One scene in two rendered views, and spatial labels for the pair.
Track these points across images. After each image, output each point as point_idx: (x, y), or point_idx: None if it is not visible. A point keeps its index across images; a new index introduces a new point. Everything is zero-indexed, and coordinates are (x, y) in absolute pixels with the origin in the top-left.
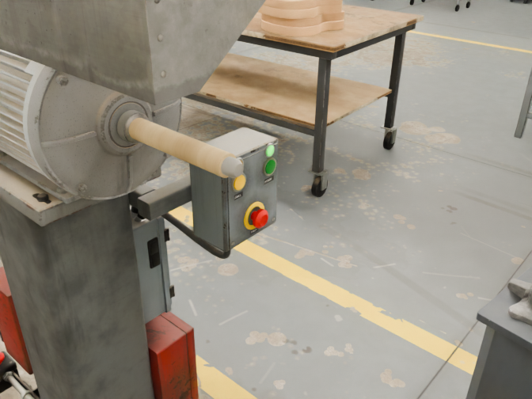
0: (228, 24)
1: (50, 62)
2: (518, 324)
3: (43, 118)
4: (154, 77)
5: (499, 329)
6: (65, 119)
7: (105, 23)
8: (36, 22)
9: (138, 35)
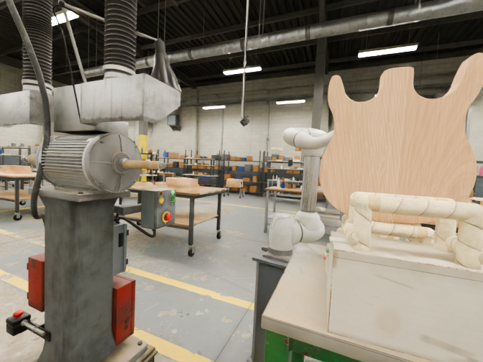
0: (164, 110)
1: (105, 120)
2: (266, 258)
3: (92, 152)
4: (144, 112)
5: (259, 261)
6: (100, 154)
7: (129, 101)
8: (103, 108)
9: (140, 101)
